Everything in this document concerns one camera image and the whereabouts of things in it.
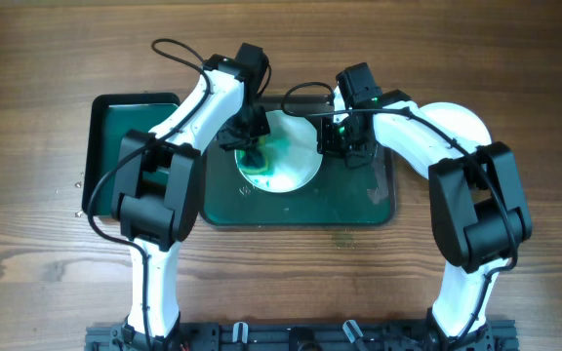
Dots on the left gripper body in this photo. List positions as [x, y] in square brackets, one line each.
[242, 136]

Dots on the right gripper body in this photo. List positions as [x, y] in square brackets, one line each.
[351, 152]

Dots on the green yellow sponge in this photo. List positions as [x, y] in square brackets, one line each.
[253, 160]

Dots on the white plate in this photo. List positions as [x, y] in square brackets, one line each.
[456, 122]
[286, 161]

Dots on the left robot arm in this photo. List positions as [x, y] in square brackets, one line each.
[158, 183]

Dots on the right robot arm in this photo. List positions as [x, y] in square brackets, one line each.
[479, 214]

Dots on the large dark green tray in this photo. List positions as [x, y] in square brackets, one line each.
[329, 194]

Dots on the small black water tray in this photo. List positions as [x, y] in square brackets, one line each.
[112, 116]

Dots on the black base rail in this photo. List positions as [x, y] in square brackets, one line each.
[393, 335]

